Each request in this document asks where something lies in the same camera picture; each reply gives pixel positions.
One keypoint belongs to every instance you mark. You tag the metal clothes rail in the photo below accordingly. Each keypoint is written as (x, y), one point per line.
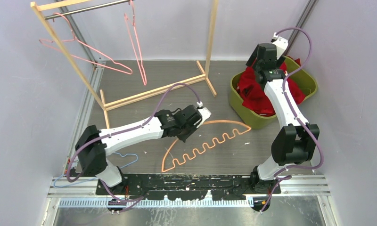
(67, 12)

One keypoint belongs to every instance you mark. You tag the wooden hanger with metal hook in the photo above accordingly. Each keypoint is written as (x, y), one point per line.
(205, 146)

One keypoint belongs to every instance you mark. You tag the crumpled red cloth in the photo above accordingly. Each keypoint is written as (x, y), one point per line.
(298, 61)

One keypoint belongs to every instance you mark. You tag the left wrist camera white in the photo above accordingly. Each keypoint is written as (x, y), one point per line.
(204, 112)

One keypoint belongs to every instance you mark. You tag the pink hanger with poppy skirt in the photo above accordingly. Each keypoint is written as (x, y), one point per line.
(133, 35)

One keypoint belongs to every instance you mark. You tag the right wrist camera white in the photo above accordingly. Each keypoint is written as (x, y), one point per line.
(280, 43)

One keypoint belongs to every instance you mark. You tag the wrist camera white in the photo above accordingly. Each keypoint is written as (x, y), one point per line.
(204, 112)
(280, 43)

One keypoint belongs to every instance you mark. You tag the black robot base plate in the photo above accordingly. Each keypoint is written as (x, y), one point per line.
(188, 187)

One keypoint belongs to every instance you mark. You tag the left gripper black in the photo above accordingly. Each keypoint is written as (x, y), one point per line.
(184, 136)

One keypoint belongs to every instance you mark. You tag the aluminium floor rail front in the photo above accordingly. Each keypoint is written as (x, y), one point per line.
(83, 195)

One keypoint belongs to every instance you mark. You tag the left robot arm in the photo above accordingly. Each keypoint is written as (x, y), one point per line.
(95, 145)

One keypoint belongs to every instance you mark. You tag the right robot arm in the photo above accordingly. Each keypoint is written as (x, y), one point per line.
(295, 143)

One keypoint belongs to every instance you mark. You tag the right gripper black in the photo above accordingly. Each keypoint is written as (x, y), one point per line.
(253, 58)

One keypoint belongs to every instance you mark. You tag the wooden clothes rack frame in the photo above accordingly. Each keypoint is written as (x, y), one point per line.
(204, 76)

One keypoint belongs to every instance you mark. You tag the red garment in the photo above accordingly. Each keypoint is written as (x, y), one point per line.
(254, 97)

